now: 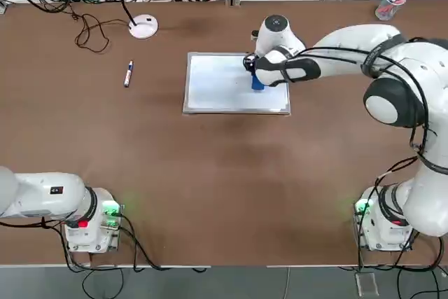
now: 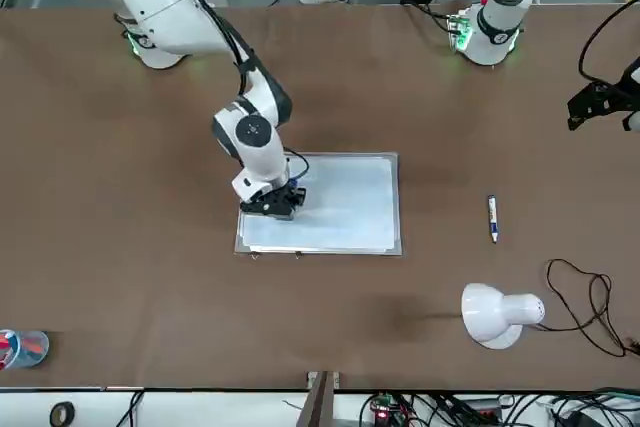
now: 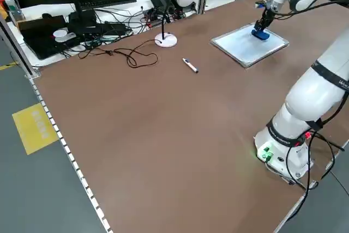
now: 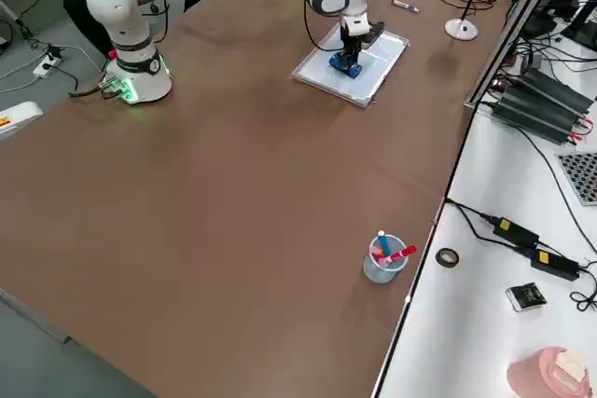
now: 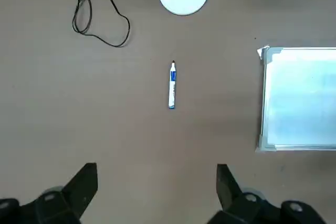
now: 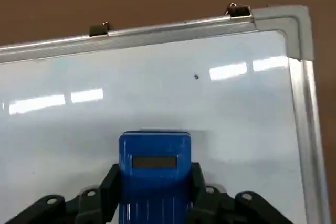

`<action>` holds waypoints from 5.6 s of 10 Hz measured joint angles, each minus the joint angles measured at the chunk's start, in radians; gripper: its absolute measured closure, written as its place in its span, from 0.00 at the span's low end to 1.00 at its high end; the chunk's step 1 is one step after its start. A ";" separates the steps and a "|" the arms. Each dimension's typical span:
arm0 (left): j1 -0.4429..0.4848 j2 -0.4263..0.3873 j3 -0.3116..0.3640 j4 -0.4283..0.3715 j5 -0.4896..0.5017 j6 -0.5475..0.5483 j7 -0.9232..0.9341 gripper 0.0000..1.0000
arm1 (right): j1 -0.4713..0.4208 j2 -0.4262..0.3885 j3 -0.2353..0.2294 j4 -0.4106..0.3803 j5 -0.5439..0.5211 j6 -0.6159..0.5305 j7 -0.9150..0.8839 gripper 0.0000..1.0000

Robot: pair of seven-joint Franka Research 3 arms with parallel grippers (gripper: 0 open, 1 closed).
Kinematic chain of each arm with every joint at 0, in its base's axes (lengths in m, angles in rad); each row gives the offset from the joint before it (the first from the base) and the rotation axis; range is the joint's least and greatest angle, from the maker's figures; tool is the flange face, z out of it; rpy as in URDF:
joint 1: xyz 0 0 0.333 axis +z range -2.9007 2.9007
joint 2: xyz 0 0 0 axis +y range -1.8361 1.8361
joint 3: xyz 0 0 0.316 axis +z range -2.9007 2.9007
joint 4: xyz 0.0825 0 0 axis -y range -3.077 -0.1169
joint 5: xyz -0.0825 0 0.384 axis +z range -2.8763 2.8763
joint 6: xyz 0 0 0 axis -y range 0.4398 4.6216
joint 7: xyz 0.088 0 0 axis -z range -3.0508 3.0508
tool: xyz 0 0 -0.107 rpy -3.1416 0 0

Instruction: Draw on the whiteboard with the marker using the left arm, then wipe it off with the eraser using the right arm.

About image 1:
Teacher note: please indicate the blue whiteboard eraser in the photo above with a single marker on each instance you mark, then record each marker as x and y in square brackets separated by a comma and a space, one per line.
[257, 83]

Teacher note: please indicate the white blue whiteboard marker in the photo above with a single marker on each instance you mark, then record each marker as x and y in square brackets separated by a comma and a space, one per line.
[128, 74]

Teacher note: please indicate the silver framed whiteboard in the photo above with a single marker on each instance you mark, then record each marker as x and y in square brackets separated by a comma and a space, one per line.
[217, 82]

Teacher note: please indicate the white desk lamp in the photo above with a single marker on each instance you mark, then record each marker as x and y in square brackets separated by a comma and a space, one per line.
[143, 27]

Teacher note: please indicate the clear plastic pen cup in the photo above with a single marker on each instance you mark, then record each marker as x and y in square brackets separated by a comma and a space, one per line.
[386, 10]

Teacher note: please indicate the grey metal plate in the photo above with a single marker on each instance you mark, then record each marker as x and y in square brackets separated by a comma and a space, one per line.
[366, 284]

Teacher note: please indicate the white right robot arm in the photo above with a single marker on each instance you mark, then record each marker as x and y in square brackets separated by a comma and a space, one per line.
[350, 43]

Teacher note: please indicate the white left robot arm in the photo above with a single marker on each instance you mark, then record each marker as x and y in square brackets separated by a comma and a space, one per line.
[45, 194]

